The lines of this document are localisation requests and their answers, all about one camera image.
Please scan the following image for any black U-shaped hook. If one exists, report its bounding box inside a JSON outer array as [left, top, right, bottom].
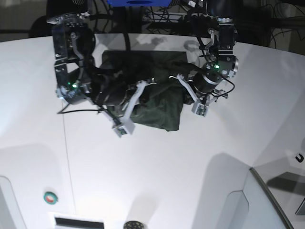
[[295, 154, 304, 163]]

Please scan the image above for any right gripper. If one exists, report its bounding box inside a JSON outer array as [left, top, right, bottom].
[[94, 83, 133, 107]]

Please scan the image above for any black perforated round object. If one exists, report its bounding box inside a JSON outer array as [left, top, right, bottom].
[[123, 221, 145, 229]]

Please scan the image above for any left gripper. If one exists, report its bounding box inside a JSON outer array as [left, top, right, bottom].
[[175, 62, 222, 94]]

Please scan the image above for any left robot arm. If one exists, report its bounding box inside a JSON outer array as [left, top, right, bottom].
[[175, 0, 241, 98]]

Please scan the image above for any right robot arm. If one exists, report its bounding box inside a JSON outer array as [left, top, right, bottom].
[[46, 0, 129, 107]]

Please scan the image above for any grey metal tray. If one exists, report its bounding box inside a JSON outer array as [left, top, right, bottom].
[[252, 166, 305, 229]]

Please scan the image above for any green tape roll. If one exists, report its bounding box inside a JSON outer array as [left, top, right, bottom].
[[43, 191, 58, 205]]

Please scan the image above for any dark green t-shirt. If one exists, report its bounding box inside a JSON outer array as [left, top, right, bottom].
[[100, 51, 192, 131]]

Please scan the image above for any blue bin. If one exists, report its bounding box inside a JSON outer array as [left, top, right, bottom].
[[107, 0, 171, 7]]

